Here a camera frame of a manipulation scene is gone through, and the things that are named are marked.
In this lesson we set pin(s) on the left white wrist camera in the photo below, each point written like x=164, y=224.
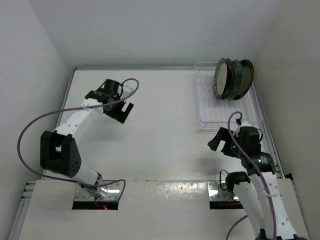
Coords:
x=125, y=91

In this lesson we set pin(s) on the blue floral plate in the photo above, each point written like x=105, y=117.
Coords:
x=238, y=77

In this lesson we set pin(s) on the metal base plate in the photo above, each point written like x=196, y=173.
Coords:
x=112, y=186
x=217, y=192

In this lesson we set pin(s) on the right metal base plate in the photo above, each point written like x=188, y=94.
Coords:
x=217, y=192

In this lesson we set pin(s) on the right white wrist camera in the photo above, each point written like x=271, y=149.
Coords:
x=242, y=123

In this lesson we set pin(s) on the white wire dish rack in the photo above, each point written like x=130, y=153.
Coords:
x=212, y=112

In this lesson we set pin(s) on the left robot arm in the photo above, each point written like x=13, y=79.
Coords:
x=59, y=152

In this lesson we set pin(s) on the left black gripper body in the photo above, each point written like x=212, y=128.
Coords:
x=115, y=109

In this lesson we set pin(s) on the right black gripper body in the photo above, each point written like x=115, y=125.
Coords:
x=232, y=152

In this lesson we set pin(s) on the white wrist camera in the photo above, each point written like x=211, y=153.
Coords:
x=242, y=123
x=125, y=91

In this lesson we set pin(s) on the grey rim plate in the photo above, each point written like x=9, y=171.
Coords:
x=230, y=78
x=220, y=80

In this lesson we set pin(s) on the brown striped rim plate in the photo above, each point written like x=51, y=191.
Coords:
x=248, y=77

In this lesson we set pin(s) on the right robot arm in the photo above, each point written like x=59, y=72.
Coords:
x=256, y=187

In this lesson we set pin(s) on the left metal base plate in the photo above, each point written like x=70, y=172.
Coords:
x=112, y=186

